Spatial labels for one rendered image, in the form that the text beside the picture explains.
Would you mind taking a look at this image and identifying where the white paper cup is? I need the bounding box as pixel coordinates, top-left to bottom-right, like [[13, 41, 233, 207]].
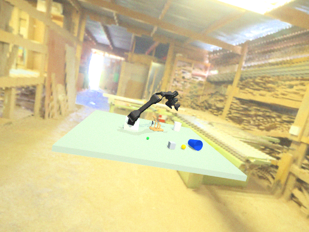
[[173, 121, 182, 131]]

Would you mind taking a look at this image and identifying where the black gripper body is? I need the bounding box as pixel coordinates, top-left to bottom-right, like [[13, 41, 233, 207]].
[[165, 99, 180, 109]]

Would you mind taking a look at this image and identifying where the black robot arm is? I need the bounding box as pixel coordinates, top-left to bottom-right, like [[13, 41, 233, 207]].
[[127, 91, 179, 126]]

